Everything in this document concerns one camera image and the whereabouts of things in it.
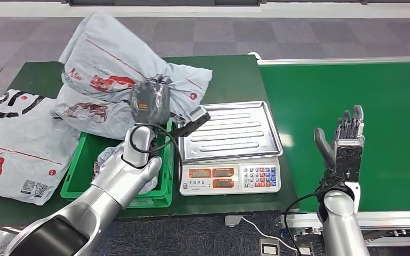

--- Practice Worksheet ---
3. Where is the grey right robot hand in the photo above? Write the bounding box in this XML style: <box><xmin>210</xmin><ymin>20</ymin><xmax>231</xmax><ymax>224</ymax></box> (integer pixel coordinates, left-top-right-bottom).
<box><xmin>313</xmin><ymin>105</ymin><xmax>366</xmax><ymax>178</ymax></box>

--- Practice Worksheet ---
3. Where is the small grey parcel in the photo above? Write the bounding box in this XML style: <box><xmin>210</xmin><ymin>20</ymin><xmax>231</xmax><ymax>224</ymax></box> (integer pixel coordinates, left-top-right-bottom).
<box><xmin>92</xmin><ymin>143</ymin><xmax>160</xmax><ymax>196</ymax></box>

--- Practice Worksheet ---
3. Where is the grey parcel bright red print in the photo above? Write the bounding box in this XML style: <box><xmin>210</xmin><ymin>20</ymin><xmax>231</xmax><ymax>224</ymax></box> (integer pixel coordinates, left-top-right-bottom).
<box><xmin>58</xmin><ymin>12</ymin><xmax>214</xmax><ymax>121</ymax></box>

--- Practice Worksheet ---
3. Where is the large grey parcel brown print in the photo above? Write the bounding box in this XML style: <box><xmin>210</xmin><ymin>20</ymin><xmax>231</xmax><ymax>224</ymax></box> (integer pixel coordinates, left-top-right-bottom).
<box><xmin>52</xmin><ymin>84</ymin><xmax>137</xmax><ymax>140</ymax></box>

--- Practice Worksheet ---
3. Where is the green conveyor belt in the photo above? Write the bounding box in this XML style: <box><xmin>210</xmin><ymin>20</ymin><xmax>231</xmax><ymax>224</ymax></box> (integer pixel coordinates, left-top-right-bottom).
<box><xmin>256</xmin><ymin>55</ymin><xmax>410</xmax><ymax>248</ymax></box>

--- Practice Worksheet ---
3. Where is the white scale with steel pan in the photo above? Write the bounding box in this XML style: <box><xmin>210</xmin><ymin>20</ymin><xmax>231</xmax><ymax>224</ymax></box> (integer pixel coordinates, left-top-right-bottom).
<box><xmin>177</xmin><ymin>101</ymin><xmax>284</xmax><ymax>197</ymax></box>

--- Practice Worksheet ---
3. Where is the white table foot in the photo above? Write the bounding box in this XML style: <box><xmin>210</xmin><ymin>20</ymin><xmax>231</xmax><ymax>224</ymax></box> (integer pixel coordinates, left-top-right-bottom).
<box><xmin>224</xmin><ymin>214</ymin><xmax>243</xmax><ymax>228</ymax></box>

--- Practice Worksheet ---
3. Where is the green plastic bin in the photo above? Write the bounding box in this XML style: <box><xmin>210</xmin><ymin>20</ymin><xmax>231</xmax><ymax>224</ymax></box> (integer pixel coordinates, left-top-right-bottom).
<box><xmin>60</xmin><ymin>120</ymin><xmax>176</xmax><ymax>209</ymax></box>

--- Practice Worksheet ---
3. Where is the large flat printed mailer bag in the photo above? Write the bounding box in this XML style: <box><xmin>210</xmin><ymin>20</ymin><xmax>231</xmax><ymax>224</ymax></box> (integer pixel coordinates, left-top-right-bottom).
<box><xmin>0</xmin><ymin>89</ymin><xmax>82</xmax><ymax>206</ymax></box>

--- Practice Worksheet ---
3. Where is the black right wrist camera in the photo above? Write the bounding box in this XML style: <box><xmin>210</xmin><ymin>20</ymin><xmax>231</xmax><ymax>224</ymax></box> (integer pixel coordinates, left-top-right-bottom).
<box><xmin>333</xmin><ymin>135</ymin><xmax>365</xmax><ymax>182</ymax></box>

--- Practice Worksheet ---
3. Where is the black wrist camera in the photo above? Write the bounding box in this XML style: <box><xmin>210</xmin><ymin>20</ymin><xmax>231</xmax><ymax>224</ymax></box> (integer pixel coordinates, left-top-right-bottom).
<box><xmin>171</xmin><ymin>105</ymin><xmax>212</xmax><ymax>139</ymax></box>
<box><xmin>333</xmin><ymin>135</ymin><xmax>365</xmax><ymax>182</ymax></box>

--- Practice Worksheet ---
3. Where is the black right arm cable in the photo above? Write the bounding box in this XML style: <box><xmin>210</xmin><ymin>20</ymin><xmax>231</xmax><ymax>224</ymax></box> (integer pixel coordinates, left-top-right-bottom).
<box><xmin>283</xmin><ymin>178</ymin><xmax>344</xmax><ymax>256</ymax></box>

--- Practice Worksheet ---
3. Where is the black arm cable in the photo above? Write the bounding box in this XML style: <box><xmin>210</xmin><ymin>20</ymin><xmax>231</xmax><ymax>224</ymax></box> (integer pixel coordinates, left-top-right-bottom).
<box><xmin>283</xmin><ymin>178</ymin><xmax>344</xmax><ymax>256</ymax></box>
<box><xmin>129</xmin><ymin>123</ymin><xmax>184</xmax><ymax>188</ymax></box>

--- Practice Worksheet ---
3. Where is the white power cable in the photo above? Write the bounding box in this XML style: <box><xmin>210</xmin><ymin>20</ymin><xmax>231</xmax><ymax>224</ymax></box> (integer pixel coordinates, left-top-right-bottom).
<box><xmin>241</xmin><ymin>216</ymin><xmax>299</xmax><ymax>252</ymax></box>

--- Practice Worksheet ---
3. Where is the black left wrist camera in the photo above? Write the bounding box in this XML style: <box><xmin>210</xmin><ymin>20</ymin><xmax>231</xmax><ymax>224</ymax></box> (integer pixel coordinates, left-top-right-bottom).
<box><xmin>171</xmin><ymin>105</ymin><xmax>212</xmax><ymax>139</ymax></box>

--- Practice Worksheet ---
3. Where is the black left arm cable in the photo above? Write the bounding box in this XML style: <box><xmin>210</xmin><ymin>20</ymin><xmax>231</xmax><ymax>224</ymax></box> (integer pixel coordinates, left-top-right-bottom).
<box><xmin>129</xmin><ymin>123</ymin><xmax>184</xmax><ymax>188</ymax></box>

